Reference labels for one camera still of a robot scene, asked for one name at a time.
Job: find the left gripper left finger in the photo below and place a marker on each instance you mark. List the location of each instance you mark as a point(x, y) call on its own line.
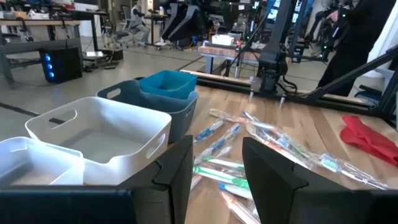
point(168, 193)

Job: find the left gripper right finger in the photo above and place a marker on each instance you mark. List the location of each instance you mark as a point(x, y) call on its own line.
point(280, 199)

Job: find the orange toothbrush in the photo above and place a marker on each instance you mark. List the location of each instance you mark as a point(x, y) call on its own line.
point(239, 211)
point(236, 119)

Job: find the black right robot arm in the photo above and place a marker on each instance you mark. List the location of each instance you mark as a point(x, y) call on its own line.
point(273, 56)

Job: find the beige plastic bin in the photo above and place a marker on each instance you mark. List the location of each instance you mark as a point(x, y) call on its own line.
point(102, 146)

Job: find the dark grey plastic bin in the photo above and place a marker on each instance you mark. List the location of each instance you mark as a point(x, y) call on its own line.
point(174, 109)

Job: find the red cloth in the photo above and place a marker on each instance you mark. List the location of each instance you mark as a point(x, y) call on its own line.
point(367, 140)

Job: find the teal plastic bin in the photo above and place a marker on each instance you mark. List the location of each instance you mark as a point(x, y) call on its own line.
point(168, 82)

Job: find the white plastic bin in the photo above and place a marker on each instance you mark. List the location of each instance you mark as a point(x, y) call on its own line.
point(37, 161)

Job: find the wooden table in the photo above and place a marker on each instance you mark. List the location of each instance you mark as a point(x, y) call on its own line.
point(224, 51)

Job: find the white box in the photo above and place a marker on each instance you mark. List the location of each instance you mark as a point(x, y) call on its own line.
point(222, 40)

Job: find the black computer tower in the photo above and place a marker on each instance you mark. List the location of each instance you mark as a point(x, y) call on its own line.
point(65, 65)

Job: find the grey office chair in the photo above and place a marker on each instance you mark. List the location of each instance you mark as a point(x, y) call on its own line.
point(122, 34)

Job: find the black equipment stand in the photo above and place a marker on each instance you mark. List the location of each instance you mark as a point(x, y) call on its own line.
point(183, 25)

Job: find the wooden desk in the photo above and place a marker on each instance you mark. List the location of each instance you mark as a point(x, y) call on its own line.
point(31, 22)

